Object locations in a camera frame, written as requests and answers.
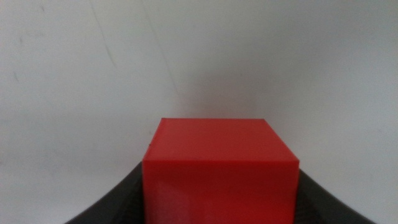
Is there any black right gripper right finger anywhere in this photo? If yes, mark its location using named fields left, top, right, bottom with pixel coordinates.
left=298, top=169, right=377, bottom=224

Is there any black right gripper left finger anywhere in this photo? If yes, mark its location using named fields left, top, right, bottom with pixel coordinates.
left=64, top=161, right=144, bottom=224

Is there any red cube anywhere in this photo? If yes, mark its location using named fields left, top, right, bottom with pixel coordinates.
left=142, top=118, right=300, bottom=224

